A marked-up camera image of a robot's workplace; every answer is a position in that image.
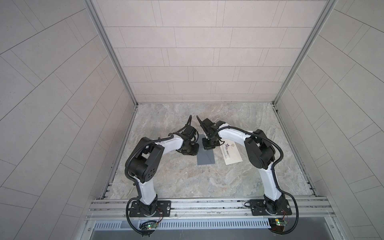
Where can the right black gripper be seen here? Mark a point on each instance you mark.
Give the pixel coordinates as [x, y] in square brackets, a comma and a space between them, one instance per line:
[207, 147]

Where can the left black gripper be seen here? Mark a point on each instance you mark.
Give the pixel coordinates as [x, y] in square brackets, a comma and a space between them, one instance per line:
[195, 151]

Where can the cream envelope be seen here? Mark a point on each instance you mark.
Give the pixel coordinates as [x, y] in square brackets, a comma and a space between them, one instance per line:
[230, 152]

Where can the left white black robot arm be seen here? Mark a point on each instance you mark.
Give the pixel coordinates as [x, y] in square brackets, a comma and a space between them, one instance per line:
[142, 165]

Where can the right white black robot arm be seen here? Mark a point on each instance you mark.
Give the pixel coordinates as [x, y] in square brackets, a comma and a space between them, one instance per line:
[260, 150]

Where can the left circuit board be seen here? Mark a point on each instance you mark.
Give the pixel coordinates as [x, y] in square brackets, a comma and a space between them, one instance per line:
[149, 225]

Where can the circuit board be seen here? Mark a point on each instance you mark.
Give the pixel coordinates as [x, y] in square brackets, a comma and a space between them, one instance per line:
[149, 225]
[278, 225]

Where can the right circuit board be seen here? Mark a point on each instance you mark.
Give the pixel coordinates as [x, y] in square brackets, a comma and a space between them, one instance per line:
[278, 225]

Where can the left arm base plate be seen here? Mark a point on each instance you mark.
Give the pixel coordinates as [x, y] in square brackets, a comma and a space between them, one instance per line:
[156, 209]

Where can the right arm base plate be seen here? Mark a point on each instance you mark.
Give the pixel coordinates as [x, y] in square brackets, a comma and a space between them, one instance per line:
[269, 208]

